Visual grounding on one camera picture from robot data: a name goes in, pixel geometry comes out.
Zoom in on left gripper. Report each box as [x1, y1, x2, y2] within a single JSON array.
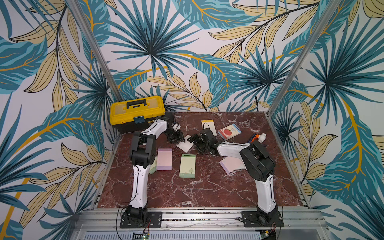
[[162, 127, 186, 144]]

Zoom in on torn lucky day cover page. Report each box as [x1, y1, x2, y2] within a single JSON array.
[[177, 135, 194, 153]]

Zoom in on yellow top memo pad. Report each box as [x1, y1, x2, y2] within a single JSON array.
[[201, 120, 217, 137]]

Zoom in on red apple memo pad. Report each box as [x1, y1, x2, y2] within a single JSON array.
[[218, 124, 242, 141]]

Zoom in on purple flower lucky day pad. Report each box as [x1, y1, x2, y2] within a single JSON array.
[[157, 149, 173, 171]]

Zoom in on green red lucky memo pad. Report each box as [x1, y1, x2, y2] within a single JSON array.
[[179, 154, 196, 179]]

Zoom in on torn pink page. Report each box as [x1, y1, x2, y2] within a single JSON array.
[[219, 157, 246, 174]]

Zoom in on green house lucky day pad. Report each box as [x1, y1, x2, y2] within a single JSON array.
[[150, 157, 158, 175]]

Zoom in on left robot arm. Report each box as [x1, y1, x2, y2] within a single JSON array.
[[122, 112, 185, 228]]

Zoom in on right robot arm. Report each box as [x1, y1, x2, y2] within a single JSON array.
[[187, 129, 280, 227]]

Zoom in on blue orange pliers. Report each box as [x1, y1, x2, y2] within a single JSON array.
[[249, 134, 260, 143]]

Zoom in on yellow black toolbox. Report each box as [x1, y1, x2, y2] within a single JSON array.
[[110, 96, 166, 134]]

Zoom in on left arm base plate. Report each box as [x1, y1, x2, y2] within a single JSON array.
[[119, 212, 163, 229]]

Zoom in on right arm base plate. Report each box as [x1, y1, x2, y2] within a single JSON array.
[[241, 211, 285, 228]]

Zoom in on aluminium front rail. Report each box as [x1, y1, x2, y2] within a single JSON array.
[[70, 207, 332, 240]]

